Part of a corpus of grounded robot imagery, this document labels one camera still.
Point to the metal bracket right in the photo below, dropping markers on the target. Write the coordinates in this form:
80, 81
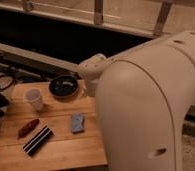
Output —
162, 17

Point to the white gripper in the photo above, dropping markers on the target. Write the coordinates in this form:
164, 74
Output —
91, 87

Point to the blue sponge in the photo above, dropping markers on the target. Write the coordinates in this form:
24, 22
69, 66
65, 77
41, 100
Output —
77, 123

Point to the black white striped block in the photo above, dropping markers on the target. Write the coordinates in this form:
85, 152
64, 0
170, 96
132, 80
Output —
32, 146

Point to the metal bracket middle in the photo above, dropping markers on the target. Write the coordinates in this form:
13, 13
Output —
98, 12

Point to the wooden board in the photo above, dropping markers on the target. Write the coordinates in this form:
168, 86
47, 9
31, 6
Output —
64, 150

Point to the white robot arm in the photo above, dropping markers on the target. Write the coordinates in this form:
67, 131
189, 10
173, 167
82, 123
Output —
141, 97

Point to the metal bracket left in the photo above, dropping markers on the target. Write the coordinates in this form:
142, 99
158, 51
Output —
27, 5

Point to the brown sausage toy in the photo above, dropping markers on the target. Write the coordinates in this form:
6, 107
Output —
26, 129

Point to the white plastic cup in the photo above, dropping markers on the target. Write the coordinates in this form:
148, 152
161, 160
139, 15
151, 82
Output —
34, 98

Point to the metal bracket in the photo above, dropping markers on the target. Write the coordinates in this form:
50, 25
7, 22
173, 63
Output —
27, 5
162, 17
98, 12

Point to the black round bowl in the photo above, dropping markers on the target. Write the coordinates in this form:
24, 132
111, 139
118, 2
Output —
64, 86

